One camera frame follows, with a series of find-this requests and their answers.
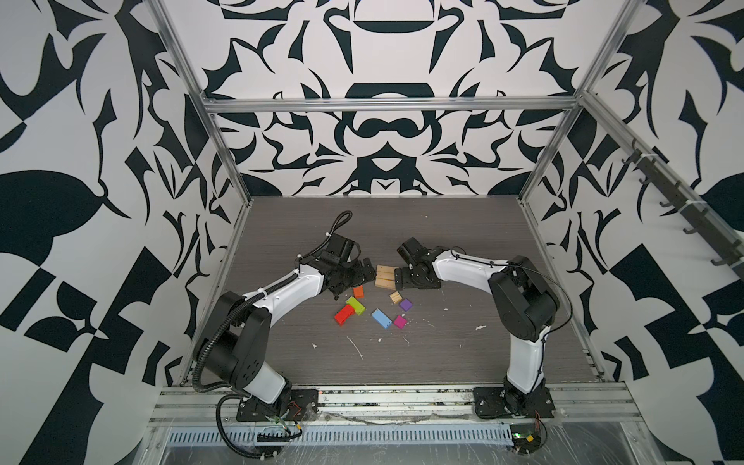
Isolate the white slotted cable duct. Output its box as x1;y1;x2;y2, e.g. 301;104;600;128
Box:
165;422;515;449

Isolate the green lit controller board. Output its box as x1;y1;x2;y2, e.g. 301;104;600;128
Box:
510;422;548;456

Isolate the purple wood cube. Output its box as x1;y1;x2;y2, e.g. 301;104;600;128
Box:
399;300;414;312

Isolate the light blue wood block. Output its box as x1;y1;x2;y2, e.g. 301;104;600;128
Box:
371;309;393;329

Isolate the black corrugated cable hose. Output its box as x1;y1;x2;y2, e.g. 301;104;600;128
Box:
214;391;292;460

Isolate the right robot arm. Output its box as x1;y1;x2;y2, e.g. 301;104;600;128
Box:
394;238;560;405

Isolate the green wood block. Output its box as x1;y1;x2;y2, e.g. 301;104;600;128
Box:
346;296;366;315

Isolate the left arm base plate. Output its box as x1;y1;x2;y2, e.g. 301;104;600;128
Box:
236;389;319;422

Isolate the red arch wood block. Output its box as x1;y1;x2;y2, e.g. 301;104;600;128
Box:
334;304;356;327

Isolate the grey wall hook rack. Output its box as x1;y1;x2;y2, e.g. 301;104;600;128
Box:
623;139;743;280

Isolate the aluminium mounting rail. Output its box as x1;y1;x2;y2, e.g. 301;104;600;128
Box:
147;383;642;427

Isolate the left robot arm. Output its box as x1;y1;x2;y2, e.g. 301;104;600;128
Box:
191;210;376;412

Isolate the magenta wood block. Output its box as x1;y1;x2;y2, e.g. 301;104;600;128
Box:
393;316;409;329

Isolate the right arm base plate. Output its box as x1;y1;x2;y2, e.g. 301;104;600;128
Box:
473;384;555;420

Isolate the aluminium cage frame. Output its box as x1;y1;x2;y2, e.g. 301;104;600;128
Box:
153;1;743;391

